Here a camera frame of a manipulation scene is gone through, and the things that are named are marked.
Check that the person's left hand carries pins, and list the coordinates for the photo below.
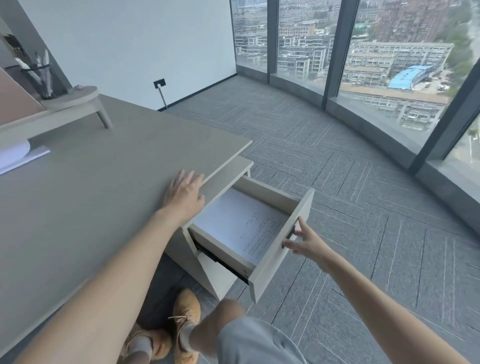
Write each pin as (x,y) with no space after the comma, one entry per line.
(182,195)

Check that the person's right hand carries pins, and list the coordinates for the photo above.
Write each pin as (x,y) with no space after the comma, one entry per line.
(310,243)

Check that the person's left thumb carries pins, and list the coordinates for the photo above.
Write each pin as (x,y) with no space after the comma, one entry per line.
(199,200)

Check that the person's right thumb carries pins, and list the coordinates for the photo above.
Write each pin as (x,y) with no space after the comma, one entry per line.
(291,245)

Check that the beige drawer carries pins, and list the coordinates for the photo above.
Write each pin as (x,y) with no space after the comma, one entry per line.
(275,258)

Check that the person's left forearm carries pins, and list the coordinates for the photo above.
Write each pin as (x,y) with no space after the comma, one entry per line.
(112,285)

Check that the person's right forearm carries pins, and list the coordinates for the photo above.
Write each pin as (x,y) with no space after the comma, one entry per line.
(386,311)

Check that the white printed paper sheet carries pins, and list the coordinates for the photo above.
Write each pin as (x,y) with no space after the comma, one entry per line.
(243,225)

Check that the beige drawer cabinet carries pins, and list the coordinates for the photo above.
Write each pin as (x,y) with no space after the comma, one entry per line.
(198,266)

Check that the grey shorts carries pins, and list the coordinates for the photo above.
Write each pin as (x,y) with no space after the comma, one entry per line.
(255,343)

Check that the person's bare leg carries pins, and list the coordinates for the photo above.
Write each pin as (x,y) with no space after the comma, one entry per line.
(217,322)

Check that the tan lace-up shoe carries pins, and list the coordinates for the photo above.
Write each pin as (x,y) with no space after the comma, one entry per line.
(187,311)
(150,343)

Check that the grey sock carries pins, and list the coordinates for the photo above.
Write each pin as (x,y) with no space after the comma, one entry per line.
(139,347)
(184,337)

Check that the grey curved window sill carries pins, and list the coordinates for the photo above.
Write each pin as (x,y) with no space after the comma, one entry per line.
(375,123)

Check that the grey wooden desk shelf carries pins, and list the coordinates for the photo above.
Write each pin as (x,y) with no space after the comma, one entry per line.
(56,108)

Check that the dark window mullion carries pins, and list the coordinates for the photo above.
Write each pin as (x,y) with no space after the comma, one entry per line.
(339,52)
(446,123)
(273,41)

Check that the white paper stack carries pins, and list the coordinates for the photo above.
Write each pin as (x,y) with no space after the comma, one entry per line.
(17,155)

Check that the black mesh pen holder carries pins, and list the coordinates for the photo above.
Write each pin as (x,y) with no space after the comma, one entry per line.
(47,82)

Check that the brown board panel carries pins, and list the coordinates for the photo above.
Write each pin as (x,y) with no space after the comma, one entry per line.
(17,99)

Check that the black wall socket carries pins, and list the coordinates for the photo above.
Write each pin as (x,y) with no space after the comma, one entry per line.
(159,83)

